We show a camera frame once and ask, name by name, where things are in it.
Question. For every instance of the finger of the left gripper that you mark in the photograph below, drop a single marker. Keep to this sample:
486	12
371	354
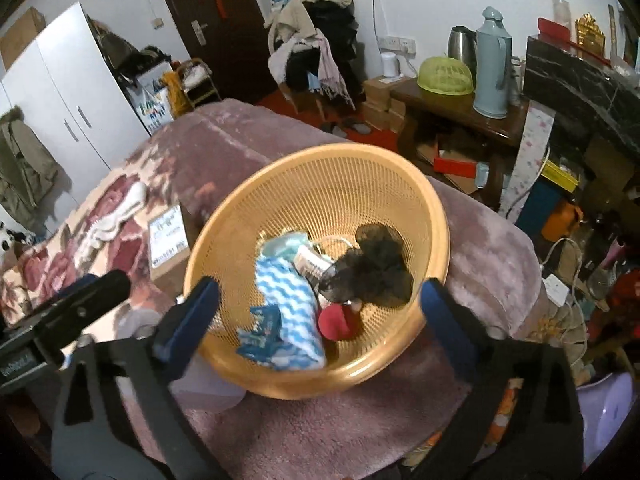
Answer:
78	284
81	304

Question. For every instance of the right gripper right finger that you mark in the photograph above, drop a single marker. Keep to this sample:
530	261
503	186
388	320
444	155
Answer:
543	439

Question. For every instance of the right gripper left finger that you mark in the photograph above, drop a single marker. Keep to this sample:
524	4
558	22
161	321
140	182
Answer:
92	434

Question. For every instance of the dark blue snack packet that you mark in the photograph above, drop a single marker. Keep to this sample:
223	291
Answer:
260	343

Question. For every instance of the blue white striped cloth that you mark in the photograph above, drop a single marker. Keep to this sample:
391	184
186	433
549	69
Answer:
299	345

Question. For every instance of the red makeup sponge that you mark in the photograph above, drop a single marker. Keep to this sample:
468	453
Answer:
338	322

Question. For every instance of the black hair scrunchie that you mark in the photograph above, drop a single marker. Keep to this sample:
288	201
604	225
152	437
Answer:
374	272

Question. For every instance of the green face mask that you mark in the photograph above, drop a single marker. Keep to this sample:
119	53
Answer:
285	246

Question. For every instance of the cotton swabs pack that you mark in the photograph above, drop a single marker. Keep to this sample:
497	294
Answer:
310	264

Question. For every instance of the brown cardboard box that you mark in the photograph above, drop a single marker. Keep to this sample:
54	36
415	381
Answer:
171	237

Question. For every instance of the panda plush toy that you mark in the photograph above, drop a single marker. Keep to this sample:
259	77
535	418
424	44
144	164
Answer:
14	241

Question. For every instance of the olive green jacket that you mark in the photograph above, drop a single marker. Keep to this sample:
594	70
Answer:
28	171

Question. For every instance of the printed shopping bag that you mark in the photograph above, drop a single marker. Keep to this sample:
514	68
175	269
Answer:
154	110

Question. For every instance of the white wardrobe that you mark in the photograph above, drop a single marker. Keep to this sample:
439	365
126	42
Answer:
72	101

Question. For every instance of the orange plastic basket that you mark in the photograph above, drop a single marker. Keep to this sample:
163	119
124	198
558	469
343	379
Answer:
328	192

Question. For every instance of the dark wooden door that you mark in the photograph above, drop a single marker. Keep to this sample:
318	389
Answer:
229	36

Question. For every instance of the pile of clothes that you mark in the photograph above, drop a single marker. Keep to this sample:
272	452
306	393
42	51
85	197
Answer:
312	49

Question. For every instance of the dark wooden side table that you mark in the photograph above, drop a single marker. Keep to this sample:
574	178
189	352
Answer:
424	110

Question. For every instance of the stacked cardboard boxes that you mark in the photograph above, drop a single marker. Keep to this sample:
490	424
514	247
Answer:
386	106

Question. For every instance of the black marble cabinet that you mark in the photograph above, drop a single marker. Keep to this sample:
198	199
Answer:
588	96

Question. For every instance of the green mesh food cover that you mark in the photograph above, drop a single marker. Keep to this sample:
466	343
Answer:
445	76

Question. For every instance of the teal thermos flask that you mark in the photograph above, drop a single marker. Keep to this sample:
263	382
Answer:
493	65

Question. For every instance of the steel electric kettle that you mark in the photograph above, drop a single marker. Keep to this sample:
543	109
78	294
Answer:
462	45

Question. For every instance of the wall power strip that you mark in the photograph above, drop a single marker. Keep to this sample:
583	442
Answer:
406	46

